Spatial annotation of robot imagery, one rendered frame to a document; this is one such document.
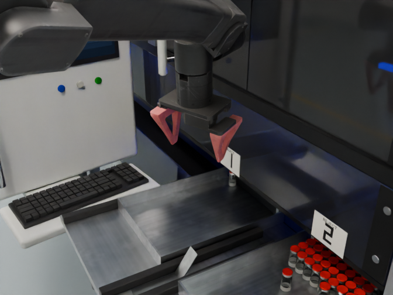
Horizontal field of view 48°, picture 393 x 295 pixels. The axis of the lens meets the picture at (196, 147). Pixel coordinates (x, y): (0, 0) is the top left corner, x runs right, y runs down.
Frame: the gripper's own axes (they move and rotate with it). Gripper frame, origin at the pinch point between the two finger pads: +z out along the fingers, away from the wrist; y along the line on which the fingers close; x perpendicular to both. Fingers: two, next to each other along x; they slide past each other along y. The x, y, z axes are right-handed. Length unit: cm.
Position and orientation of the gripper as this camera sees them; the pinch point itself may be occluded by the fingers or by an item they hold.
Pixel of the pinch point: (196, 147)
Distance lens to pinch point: 75.5
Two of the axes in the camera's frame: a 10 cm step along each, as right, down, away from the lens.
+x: -5.7, 4.7, -6.7
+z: 0.3, 8.3, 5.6
